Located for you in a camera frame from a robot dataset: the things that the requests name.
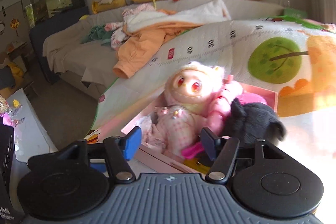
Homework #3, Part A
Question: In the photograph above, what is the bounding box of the pink plastic toy strainer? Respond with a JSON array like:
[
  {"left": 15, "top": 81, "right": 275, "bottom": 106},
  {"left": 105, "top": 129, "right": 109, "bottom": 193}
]
[{"left": 182, "top": 93, "right": 267, "bottom": 159}]

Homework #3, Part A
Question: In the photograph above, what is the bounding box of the black crochet plush animal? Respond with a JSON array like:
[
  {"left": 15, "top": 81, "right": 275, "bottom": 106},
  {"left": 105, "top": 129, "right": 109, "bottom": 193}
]
[{"left": 220, "top": 98, "right": 286, "bottom": 147}]

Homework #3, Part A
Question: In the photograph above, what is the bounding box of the pink plush monster doll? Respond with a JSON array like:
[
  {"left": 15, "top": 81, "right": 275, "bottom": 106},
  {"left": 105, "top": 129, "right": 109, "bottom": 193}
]
[{"left": 142, "top": 61, "right": 244, "bottom": 159}]

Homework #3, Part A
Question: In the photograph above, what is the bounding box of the pink cardboard box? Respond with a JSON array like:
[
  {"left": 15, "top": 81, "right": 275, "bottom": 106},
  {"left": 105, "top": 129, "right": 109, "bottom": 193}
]
[{"left": 121, "top": 84, "right": 278, "bottom": 174}]

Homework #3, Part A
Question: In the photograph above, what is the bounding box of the colourful cartoon play mat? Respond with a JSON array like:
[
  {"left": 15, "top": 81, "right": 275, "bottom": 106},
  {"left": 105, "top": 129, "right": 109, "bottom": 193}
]
[{"left": 87, "top": 16, "right": 335, "bottom": 143}]

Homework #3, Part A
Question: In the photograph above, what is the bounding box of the white fleece blanket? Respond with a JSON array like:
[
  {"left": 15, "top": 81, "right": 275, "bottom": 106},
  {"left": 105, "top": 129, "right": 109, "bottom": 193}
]
[{"left": 124, "top": 0, "right": 231, "bottom": 33}]

